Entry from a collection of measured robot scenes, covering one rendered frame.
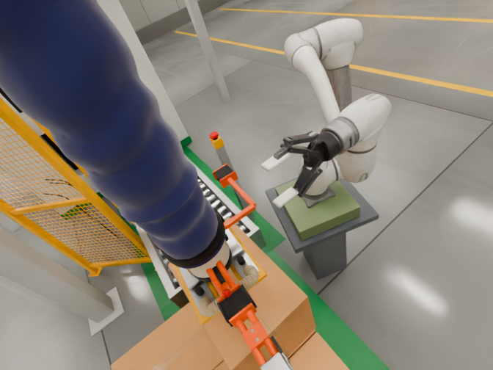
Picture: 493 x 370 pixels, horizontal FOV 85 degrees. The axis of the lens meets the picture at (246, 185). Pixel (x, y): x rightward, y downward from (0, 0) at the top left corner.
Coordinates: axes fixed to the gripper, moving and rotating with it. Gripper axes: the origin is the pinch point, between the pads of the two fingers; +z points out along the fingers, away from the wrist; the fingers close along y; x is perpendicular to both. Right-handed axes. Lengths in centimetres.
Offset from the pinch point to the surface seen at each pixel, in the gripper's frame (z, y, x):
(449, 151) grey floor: -211, 158, 38
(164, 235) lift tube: 29.2, 6.3, 15.0
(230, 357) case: 38, 64, 0
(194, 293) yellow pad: 35, 44, 19
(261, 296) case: 16, 64, 10
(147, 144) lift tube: 19.4, -20.1, 13.7
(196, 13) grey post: -146, 27, 342
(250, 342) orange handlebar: 27.5, 32.2, -12.6
